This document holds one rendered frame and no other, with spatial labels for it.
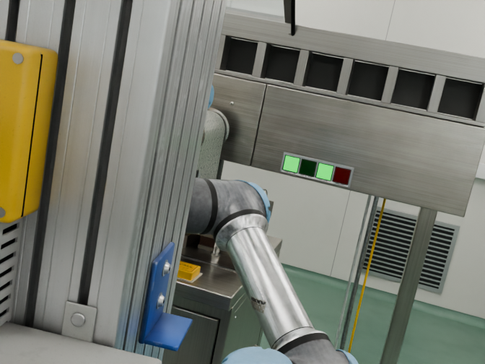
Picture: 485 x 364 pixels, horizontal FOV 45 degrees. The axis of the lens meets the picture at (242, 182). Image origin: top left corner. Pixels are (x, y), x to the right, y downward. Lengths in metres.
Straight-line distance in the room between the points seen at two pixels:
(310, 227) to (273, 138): 2.49
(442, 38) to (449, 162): 2.41
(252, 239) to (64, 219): 0.68
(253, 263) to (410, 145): 1.02
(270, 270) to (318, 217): 3.38
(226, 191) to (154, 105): 0.73
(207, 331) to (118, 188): 1.16
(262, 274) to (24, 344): 0.65
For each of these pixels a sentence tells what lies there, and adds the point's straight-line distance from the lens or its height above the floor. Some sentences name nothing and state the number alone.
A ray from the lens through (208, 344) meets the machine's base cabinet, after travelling 1.63.
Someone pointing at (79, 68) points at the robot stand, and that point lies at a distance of 0.48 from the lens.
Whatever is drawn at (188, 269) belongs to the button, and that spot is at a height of 0.92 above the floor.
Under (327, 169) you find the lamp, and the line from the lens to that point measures 2.03.
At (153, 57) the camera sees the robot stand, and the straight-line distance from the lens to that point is 0.46.
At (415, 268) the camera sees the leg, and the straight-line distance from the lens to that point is 2.25.
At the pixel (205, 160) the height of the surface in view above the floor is 1.17.
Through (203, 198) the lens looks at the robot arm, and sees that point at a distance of 1.15.
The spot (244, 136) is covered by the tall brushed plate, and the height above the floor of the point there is 1.24.
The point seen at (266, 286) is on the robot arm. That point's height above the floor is 1.10.
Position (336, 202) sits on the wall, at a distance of 4.42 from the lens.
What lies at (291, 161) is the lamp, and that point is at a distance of 2.04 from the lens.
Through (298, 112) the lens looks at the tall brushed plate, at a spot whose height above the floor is 1.37.
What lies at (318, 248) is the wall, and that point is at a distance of 4.52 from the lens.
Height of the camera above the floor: 1.48
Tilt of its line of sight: 11 degrees down
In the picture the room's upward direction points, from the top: 11 degrees clockwise
